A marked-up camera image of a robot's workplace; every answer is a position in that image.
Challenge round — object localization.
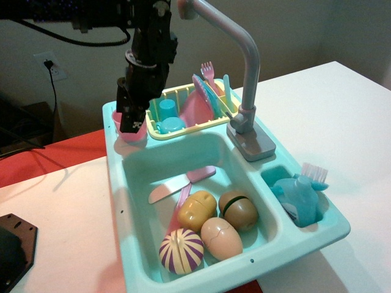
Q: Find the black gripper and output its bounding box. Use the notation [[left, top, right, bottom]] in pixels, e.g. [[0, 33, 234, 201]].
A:
[[116, 57, 169, 133]]

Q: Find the pink toy cup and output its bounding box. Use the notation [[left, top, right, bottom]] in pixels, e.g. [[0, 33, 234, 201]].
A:
[[112, 110, 147, 142]]

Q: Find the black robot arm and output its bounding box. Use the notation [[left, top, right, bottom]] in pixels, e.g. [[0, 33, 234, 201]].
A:
[[1, 1, 178, 134]]

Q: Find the blue toy cup upright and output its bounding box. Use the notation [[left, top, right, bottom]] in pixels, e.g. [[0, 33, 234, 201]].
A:
[[159, 99, 178, 121]]

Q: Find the blue toy cup lying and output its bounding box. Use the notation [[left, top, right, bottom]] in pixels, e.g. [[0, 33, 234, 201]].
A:
[[156, 117, 186, 134]]

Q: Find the teal toy sink unit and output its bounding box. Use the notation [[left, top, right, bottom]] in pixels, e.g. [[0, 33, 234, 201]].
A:
[[103, 102, 350, 292]]

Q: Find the pink toy plate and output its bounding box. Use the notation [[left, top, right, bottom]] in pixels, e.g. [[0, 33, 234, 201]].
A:
[[179, 90, 214, 128]]

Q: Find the yellow dish rack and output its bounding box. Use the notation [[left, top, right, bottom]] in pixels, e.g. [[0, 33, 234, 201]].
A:
[[146, 79, 241, 140]]

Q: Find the blue toy plate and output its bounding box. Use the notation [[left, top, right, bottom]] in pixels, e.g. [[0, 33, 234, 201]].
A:
[[192, 74, 221, 118]]

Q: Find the pink toy fork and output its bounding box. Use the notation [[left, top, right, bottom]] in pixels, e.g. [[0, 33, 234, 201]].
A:
[[200, 62, 221, 96]]

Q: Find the yellow toy potato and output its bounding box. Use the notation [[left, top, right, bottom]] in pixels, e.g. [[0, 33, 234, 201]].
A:
[[177, 190, 217, 232]]

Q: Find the grey toy faucet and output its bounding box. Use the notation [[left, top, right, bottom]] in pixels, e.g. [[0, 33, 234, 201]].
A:
[[177, 1, 276, 162]]

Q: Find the pink toy spatula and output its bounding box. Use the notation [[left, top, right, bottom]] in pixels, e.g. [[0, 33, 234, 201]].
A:
[[166, 183, 192, 235]]

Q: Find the red cloth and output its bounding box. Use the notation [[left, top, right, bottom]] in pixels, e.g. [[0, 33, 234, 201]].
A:
[[1, 129, 106, 187]]

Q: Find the brown toy kiwi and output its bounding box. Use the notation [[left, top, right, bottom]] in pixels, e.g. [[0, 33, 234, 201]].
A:
[[218, 190, 258, 231]]

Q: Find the purple striped toy onion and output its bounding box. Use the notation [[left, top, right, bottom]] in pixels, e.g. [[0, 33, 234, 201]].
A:
[[159, 228, 204, 275]]

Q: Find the toy cracked egg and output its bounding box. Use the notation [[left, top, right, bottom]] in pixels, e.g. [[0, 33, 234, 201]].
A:
[[200, 217, 243, 261]]

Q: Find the blue toy soap bottle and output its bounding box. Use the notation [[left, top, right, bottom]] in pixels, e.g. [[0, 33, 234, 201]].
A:
[[271, 175, 319, 228]]

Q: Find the blue dish brush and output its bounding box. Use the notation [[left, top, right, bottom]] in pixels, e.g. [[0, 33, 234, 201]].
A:
[[293, 162, 329, 191]]

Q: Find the white wall outlet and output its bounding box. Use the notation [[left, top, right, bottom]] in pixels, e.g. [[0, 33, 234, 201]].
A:
[[33, 51, 67, 81]]

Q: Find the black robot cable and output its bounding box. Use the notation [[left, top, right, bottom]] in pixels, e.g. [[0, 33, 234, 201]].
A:
[[18, 18, 131, 48]]

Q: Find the black power cord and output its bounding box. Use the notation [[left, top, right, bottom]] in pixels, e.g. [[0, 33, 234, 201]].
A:
[[43, 59, 59, 144]]

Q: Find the white toy knife pink handle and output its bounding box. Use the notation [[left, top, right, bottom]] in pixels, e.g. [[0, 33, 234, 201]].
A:
[[148, 165, 216, 204]]

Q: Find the blue toy utensil handle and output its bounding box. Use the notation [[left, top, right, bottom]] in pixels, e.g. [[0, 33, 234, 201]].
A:
[[223, 74, 233, 110]]

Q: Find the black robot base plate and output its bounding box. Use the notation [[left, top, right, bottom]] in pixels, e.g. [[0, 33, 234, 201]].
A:
[[1, 214, 38, 292]]

